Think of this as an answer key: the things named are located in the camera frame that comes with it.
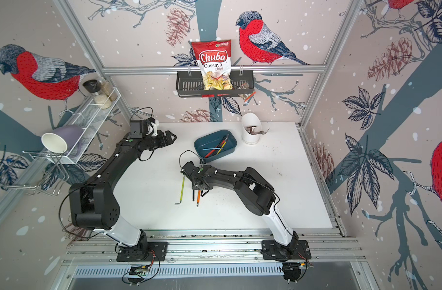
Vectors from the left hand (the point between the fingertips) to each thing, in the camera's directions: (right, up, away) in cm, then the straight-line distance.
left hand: (172, 134), depth 88 cm
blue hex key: (+21, -8, +19) cm, 29 cm away
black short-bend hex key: (+10, -31, +1) cm, 33 cm away
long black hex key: (+23, -5, +22) cm, 33 cm away
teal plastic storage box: (+21, -6, +20) cm, 29 cm away
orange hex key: (+13, -32, 0) cm, 35 cm away
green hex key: (+4, -29, +4) cm, 30 cm away
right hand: (+13, -27, +6) cm, 31 cm away
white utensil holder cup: (+42, +4, +18) cm, 46 cm away
